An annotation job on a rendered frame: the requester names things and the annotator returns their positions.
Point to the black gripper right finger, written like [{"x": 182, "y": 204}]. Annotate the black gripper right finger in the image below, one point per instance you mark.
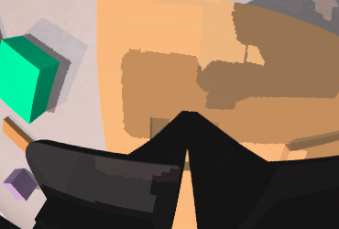
[{"x": 233, "y": 186}]

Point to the green square block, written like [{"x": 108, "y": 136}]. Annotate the green square block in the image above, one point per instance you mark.
[{"x": 26, "y": 77}]

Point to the purple cube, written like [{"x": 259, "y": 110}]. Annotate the purple cube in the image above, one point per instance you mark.
[{"x": 20, "y": 184}]

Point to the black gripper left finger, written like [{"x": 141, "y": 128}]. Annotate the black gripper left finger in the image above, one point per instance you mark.
[{"x": 144, "y": 183}]

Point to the light orange square board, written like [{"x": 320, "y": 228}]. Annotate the light orange square board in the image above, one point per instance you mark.
[{"x": 269, "y": 81}]

